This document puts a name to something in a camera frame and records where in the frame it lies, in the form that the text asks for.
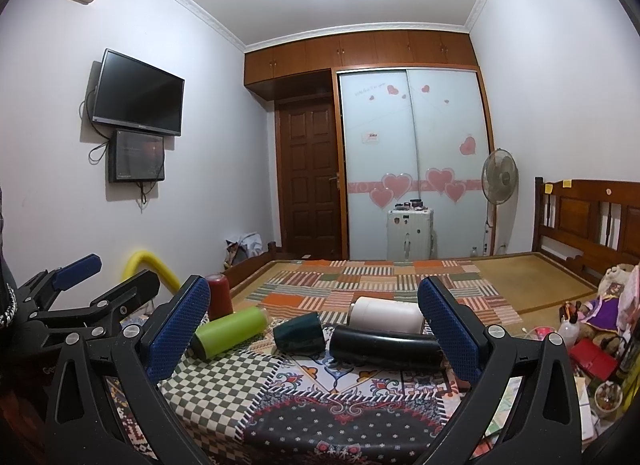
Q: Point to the brown wooden door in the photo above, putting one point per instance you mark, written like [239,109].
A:
[307,167]

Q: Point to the green tumbler cup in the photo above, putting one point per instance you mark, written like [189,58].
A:
[222,334]

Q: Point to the stuffed toy doll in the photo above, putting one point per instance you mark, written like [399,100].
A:
[615,310]

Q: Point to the yellow foam tube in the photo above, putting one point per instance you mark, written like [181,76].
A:
[140,260]

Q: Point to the white appliance box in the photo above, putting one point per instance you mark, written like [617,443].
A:
[409,232]

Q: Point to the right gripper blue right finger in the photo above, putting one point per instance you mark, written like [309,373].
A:
[543,425]

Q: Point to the standing electric fan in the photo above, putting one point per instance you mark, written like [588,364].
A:
[500,188]

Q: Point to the white tumbler cup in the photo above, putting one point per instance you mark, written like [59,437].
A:
[385,315]

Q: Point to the wooden bed frame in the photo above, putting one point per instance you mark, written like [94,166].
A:
[520,292]

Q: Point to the red box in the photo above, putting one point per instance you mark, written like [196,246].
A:
[594,361]

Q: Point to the small white bottle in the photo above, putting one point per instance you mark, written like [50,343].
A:
[569,330]

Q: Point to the black tumbler cup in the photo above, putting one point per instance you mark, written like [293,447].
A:
[394,351]

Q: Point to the round snack bowl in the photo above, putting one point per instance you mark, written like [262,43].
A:
[607,399]

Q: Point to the wall mounted black television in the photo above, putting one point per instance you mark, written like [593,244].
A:
[136,95]

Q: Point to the red tumbler cup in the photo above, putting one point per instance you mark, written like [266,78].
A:
[220,302]

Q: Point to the small black wall monitor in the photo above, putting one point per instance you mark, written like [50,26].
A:
[135,157]

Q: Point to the wooden headboard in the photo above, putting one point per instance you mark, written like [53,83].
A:
[587,226]

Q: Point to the patterned patchwork tablecloth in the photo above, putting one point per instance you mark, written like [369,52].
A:
[253,405]

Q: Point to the wardrobe with heart stickers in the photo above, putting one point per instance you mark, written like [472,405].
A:
[411,119]

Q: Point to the striped patchwork bed blanket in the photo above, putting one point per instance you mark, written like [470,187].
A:
[331,287]

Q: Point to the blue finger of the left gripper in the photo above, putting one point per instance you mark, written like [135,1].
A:
[75,267]
[101,318]

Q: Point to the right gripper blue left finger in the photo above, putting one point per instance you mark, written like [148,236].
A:
[144,359]

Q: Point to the bag on floor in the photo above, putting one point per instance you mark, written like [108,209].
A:
[241,248]

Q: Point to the dark teal faceted cup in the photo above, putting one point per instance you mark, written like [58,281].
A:
[300,336]

